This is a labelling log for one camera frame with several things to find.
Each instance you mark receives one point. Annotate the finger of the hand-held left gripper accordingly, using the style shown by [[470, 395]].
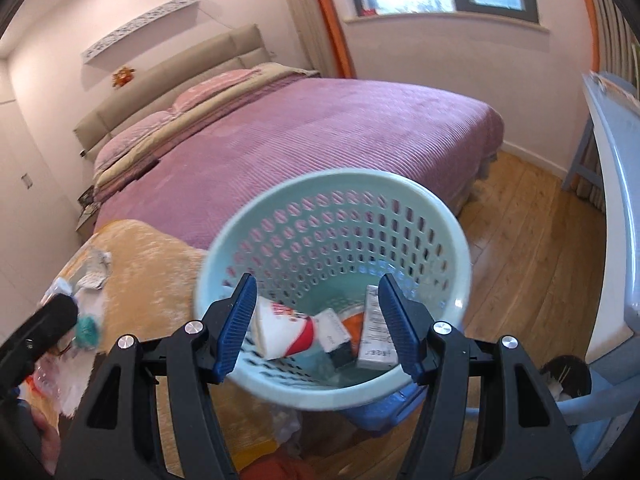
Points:
[[45, 327]]

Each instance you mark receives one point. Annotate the purple pink pillow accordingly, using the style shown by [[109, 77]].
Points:
[[145, 132]]

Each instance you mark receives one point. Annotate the beige nightstand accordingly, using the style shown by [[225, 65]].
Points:
[[86, 222]]

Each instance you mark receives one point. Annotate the beige folded quilt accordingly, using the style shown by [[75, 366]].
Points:
[[210, 115]]

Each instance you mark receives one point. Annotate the grey white slim box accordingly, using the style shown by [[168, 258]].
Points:
[[372, 340]]

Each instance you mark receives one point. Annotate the white plastic wrapper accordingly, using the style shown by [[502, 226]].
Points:
[[59, 291]]

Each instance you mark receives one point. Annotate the white paper cup red print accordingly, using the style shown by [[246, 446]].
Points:
[[280, 330]]

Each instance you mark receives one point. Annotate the black waste bin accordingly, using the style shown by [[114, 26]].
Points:
[[567, 372]]

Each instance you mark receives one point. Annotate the white desk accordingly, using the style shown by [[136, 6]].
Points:
[[617, 210]]

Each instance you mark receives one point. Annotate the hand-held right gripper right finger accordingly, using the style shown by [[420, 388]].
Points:
[[400, 332]]

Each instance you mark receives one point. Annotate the orange packet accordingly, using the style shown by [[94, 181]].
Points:
[[352, 327]]

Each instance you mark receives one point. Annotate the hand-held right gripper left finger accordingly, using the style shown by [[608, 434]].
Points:
[[235, 332]]

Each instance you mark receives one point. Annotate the white wardrobe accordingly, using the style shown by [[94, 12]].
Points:
[[30, 170]]

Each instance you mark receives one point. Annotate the small white carton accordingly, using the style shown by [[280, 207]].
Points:
[[334, 332]]

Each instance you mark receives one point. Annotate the blue wooden chair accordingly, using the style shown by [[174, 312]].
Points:
[[582, 160]]

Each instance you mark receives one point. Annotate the orange plush toy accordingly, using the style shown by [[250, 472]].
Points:
[[122, 76]]

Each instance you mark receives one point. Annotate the yellow plush bear blanket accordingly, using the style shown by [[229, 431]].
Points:
[[145, 270]]

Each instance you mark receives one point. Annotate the crumpled clear plastic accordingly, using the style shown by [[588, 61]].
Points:
[[286, 422]]

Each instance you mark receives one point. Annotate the silver blister pack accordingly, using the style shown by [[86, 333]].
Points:
[[91, 281]]

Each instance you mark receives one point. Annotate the blue plastic stool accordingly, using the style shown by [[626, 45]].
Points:
[[380, 410]]

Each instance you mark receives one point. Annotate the bed with purple cover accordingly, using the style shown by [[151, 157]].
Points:
[[325, 125]]

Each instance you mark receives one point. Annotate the white patterned wall shelf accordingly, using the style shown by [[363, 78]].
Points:
[[140, 25]]

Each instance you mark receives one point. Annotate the beige curtain with orange edge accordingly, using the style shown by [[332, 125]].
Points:
[[325, 15], [610, 20]]

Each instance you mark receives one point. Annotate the clear plastic bag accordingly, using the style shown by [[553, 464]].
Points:
[[57, 382]]

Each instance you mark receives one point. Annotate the white paper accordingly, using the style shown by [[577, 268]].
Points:
[[100, 261]]

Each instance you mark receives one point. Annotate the teal perforated plastic basket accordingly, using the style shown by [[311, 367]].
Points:
[[325, 185]]

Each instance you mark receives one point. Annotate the dark picture frame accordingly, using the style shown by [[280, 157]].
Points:
[[86, 198]]

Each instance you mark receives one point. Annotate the beige padded headboard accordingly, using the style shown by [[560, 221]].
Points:
[[165, 77]]

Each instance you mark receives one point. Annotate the teal wrapper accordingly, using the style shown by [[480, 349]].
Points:
[[89, 332]]

